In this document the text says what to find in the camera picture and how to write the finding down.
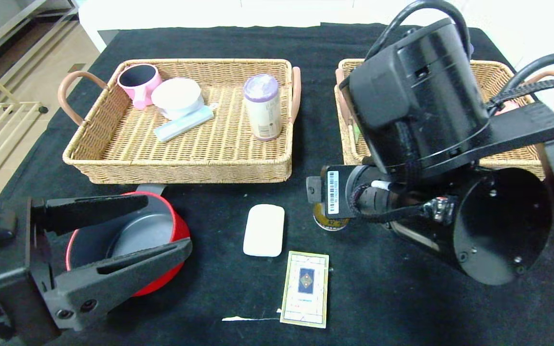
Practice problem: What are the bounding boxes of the white soap bar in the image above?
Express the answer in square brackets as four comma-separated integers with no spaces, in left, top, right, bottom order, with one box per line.
[243,205,286,258]

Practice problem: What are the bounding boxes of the pink mug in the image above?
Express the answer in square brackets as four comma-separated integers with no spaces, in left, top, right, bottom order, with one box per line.
[117,64,164,111]

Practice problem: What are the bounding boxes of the red pot black handles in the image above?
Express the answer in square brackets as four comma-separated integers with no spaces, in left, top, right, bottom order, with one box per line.
[65,185,192,297]

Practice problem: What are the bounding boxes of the white paper scrap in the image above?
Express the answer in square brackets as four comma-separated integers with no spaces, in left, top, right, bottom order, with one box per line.
[222,310,282,322]

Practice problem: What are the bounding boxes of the purple lid canister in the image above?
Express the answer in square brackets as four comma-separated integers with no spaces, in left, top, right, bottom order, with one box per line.
[243,74,282,142]

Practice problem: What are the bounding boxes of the playing card box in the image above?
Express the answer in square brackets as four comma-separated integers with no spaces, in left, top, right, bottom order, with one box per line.
[280,251,330,329]

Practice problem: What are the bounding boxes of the wicker basket brown handles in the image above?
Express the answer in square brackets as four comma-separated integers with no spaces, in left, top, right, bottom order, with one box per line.
[58,59,302,185]
[335,59,554,181]

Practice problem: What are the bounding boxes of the grey metal shelf unit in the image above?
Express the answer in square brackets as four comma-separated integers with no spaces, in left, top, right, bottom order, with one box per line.
[0,0,81,97]

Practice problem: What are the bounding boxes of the grey toothbrush case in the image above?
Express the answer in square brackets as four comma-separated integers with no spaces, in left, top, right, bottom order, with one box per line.
[154,103,220,143]

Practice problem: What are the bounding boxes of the white cabinet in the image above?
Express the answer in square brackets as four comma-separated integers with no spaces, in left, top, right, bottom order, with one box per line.
[465,0,554,159]

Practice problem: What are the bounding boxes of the black braided cable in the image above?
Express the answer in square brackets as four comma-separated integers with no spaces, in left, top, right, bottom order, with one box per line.
[488,78,554,113]

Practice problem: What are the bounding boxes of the white round bowl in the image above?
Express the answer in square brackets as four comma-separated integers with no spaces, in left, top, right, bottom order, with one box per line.
[151,78,205,121]

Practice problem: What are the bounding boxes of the white table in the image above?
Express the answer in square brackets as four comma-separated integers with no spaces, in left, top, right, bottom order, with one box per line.
[79,0,422,54]

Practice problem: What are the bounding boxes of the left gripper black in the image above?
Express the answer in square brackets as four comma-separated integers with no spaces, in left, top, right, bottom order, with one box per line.
[0,193,190,346]

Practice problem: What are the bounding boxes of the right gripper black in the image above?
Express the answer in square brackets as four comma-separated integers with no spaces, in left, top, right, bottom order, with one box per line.
[306,165,370,219]

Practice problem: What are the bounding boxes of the beige wooden rack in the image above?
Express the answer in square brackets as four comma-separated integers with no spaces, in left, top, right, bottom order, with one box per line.
[0,55,50,201]

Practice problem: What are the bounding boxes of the gold drink can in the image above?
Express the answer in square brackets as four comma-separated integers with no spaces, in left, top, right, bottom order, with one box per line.
[313,202,351,232]

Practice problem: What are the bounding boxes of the black table cloth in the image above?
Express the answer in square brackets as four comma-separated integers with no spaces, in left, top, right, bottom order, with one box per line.
[0,23,554,346]

